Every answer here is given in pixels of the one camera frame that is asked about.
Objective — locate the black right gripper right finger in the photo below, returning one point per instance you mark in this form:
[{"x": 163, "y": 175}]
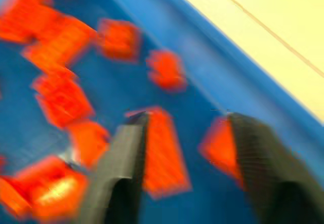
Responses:
[{"x": 263, "y": 163}]

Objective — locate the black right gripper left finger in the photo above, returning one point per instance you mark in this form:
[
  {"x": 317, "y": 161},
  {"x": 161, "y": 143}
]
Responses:
[{"x": 119, "y": 158}]

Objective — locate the blue plastic bin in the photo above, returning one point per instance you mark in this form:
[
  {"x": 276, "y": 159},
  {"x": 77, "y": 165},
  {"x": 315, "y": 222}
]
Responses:
[{"x": 215, "y": 64}]

